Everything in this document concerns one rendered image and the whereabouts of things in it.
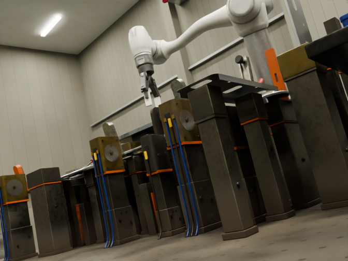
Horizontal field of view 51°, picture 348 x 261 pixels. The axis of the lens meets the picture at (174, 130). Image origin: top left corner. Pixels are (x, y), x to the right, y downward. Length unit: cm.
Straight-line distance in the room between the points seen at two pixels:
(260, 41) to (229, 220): 95
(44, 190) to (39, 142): 1120
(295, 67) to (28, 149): 1186
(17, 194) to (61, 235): 33
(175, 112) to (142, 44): 92
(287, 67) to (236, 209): 37
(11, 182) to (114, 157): 64
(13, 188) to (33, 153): 1080
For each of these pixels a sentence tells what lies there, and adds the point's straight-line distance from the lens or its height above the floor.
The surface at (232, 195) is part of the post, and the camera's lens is 68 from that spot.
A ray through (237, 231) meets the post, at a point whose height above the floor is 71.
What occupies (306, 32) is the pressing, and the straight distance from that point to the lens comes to 109.
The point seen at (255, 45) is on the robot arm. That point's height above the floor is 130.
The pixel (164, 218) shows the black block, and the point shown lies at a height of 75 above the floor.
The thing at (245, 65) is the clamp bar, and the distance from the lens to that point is 132.
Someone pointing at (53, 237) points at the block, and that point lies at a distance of 151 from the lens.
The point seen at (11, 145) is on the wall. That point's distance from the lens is 1236.
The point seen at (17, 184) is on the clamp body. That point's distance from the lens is 176.
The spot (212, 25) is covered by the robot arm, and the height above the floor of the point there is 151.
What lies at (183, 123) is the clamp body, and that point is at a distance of 96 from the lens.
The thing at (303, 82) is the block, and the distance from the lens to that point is 88.
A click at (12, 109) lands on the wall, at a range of 1275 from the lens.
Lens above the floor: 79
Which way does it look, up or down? 11 degrees up
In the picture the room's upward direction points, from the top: 13 degrees counter-clockwise
